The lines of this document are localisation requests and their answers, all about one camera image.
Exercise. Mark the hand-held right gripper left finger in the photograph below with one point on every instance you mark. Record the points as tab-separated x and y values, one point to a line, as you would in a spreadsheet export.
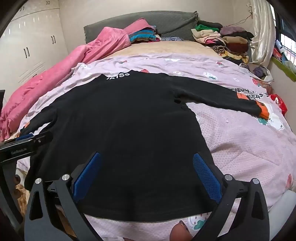
89	176

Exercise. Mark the black long-sleeved sweater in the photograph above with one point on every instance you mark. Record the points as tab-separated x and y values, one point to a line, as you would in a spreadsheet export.
127	127

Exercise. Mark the grey padded headboard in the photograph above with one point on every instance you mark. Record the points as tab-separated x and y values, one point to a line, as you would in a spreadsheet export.
166	23

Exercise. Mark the window with dark frame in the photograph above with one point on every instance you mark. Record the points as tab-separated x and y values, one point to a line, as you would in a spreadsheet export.
288	44

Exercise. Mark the pink fleece blanket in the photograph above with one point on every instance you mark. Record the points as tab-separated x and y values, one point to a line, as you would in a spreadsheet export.
57	69

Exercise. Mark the cream satin curtain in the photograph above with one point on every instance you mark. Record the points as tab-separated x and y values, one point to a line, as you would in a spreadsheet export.
263	34

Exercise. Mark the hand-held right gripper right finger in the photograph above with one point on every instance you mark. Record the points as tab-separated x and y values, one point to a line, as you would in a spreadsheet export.
207	178

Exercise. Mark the red plastic bag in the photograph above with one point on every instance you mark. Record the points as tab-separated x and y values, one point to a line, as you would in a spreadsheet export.
278	103

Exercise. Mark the brown patterned cloth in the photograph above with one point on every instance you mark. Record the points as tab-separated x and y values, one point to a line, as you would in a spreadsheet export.
19	194

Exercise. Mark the striped colourful folded cloth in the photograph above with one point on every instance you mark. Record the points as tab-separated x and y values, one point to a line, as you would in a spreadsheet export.
142	34

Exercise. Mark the purple crumpled cloth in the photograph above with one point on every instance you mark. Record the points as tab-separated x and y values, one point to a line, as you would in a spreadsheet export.
260	70

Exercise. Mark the green window ledge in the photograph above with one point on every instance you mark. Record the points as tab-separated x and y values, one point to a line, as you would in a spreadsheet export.
283	68

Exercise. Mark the beige mattress cover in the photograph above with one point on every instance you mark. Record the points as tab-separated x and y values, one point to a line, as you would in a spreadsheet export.
161	48

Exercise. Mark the pile of folded clothes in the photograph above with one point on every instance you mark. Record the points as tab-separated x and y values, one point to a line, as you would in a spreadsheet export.
231	39

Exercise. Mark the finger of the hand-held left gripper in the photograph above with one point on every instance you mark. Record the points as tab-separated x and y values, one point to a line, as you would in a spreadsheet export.
40	139

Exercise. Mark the white wardrobe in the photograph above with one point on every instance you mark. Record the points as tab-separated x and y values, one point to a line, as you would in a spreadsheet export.
30	34

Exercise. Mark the person's right hand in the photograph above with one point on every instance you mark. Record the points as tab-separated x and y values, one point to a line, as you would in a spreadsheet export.
180	231

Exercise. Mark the pink strawberry printed bed sheet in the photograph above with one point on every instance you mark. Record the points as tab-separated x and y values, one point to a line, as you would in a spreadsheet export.
242	143

